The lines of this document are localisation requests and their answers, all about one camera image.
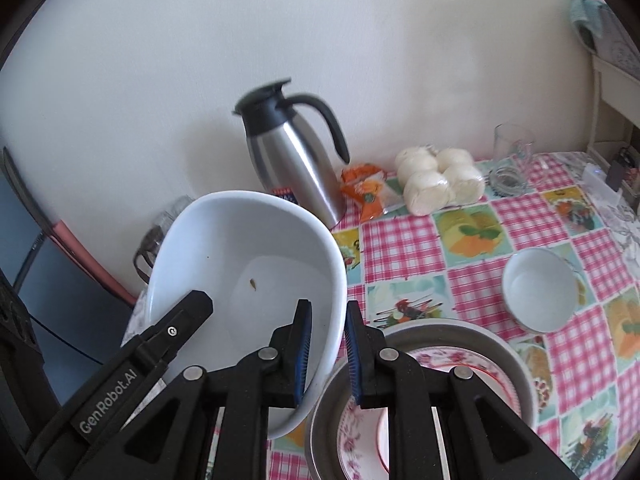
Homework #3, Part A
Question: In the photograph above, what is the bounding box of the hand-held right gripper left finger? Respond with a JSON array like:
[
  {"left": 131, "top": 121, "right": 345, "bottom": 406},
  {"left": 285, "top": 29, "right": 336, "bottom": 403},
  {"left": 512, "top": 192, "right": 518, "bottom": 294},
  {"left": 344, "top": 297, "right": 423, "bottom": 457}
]
[{"left": 70, "top": 299, "right": 313, "bottom": 480}]

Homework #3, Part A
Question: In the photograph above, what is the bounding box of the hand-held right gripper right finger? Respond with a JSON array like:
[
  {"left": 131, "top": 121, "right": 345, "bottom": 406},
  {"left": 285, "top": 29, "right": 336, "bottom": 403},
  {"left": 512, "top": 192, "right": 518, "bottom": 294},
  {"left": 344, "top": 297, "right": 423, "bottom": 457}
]
[{"left": 345, "top": 301, "right": 581, "bottom": 480}]

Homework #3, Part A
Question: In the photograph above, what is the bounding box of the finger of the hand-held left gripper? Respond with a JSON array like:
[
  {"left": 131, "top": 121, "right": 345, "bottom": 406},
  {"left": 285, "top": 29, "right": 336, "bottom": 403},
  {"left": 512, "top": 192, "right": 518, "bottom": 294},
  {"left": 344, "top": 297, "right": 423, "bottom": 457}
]
[{"left": 131, "top": 290, "right": 214, "bottom": 363}]

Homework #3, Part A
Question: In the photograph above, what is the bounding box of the pink floral plate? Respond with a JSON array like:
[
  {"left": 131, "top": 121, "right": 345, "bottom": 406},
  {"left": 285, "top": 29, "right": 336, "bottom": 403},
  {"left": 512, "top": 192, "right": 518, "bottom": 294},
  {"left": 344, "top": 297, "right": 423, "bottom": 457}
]
[{"left": 337, "top": 347, "right": 522, "bottom": 480}]

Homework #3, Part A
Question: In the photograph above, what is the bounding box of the large white bowl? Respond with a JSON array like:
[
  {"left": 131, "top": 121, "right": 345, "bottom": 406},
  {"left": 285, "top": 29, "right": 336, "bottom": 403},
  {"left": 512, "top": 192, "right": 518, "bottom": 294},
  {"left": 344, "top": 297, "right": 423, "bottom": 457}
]
[{"left": 144, "top": 190, "right": 347, "bottom": 441}]

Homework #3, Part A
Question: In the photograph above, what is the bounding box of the large steel basin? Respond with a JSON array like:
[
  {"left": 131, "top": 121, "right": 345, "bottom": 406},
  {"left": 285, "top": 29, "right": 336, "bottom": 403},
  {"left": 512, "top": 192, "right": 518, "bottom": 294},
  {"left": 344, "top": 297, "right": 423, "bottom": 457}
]
[{"left": 305, "top": 319, "right": 537, "bottom": 480}]

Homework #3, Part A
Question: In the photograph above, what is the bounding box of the clear glass jar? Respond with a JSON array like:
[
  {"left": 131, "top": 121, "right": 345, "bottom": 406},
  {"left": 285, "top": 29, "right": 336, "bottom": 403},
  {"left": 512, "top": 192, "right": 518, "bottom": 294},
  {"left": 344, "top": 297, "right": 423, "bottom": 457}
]
[{"left": 132, "top": 195, "right": 197, "bottom": 286}]

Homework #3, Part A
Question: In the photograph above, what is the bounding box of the pink strip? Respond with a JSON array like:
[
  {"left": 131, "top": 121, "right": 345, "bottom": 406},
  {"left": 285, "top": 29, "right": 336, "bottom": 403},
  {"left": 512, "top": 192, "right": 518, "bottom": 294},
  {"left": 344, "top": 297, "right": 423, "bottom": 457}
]
[{"left": 50, "top": 219, "right": 137, "bottom": 307}]

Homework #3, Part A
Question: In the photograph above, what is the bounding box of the dark grey panel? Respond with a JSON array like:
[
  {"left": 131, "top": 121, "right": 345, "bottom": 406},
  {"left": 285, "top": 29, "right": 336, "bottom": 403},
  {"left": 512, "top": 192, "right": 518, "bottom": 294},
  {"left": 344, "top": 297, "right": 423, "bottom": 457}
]
[{"left": 0, "top": 147, "right": 136, "bottom": 401}]

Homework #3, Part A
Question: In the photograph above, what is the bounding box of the pink checked fruit tablecloth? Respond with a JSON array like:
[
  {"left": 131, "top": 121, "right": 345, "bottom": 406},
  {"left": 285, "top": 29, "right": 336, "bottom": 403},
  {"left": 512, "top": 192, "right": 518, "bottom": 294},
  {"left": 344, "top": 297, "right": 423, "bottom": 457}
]
[{"left": 265, "top": 152, "right": 640, "bottom": 480}]

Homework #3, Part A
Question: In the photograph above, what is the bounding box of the orange snack packet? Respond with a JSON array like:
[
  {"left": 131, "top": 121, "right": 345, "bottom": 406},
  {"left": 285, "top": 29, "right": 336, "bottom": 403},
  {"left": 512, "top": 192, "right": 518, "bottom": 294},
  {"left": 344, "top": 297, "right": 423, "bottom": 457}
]
[{"left": 341, "top": 162, "right": 396, "bottom": 222}]

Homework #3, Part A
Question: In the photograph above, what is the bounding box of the stainless steel thermos jug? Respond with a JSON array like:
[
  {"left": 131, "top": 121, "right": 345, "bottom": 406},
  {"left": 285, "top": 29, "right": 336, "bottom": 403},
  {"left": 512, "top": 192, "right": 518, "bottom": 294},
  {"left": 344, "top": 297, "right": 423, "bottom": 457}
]
[{"left": 233, "top": 78, "right": 351, "bottom": 228}]

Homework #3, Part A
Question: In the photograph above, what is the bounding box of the bag of white steamed buns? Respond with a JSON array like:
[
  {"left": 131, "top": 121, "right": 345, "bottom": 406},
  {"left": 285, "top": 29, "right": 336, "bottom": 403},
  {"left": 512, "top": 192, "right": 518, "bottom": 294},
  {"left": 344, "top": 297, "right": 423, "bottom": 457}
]
[{"left": 395, "top": 145, "right": 487, "bottom": 217}]

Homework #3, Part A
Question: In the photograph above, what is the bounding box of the small white bowl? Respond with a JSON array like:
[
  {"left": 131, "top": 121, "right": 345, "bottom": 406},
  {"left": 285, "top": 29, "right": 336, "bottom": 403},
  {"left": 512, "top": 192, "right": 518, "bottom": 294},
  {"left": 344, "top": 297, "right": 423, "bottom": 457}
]
[{"left": 501, "top": 247, "right": 580, "bottom": 335}]

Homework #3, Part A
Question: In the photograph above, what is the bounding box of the clear glass ashtray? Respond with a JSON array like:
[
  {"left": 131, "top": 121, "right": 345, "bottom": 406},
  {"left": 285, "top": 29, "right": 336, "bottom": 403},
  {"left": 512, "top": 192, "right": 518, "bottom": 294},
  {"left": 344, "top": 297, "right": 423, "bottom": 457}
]
[{"left": 487, "top": 167, "right": 528, "bottom": 196}]

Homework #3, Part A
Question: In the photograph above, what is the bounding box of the clear glass mug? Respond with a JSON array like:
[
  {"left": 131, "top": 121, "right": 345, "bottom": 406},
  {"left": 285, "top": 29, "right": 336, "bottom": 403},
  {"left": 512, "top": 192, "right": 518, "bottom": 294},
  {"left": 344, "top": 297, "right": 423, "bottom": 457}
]
[{"left": 494, "top": 124, "right": 536, "bottom": 171}]

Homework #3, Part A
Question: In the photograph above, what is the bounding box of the white power bank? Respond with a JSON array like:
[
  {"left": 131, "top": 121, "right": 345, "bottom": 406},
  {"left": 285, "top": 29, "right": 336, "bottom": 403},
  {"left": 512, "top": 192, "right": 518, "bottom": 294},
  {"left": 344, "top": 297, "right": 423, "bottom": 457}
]
[{"left": 582, "top": 162, "right": 623, "bottom": 206}]

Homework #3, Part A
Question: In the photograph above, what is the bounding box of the grey floral tablecloth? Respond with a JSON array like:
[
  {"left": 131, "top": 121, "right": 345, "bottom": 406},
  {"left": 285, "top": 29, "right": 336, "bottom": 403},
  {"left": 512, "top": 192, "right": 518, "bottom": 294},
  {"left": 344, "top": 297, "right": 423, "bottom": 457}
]
[{"left": 595, "top": 157, "right": 640, "bottom": 291}]

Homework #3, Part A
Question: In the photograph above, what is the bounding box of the black charger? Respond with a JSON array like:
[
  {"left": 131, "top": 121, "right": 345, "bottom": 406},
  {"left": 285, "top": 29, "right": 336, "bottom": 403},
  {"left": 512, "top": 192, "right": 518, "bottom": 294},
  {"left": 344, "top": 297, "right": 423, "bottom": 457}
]
[{"left": 607, "top": 147, "right": 638, "bottom": 191}]

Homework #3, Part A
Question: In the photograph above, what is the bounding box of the white shelf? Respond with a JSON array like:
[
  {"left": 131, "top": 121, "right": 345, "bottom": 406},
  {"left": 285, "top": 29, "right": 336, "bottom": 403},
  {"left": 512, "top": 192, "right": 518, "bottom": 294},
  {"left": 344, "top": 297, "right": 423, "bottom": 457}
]
[{"left": 590, "top": 52, "right": 640, "bottom": 161}]

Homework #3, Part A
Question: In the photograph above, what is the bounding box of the printed cloth bag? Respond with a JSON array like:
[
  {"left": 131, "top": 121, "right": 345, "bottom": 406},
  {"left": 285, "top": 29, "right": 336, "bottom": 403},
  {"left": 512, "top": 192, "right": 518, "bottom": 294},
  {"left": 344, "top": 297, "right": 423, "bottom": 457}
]
[{"left": 570, "top": 0, "right": 640, "bottom": 68}]

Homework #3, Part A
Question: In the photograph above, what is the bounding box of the thin black cable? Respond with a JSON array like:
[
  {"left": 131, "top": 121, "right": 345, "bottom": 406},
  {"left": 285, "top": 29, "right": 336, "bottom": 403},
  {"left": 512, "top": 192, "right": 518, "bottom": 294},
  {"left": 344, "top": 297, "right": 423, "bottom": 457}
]
[{"left": 27, "top": 312, "right": 103, "bottom": 363}]

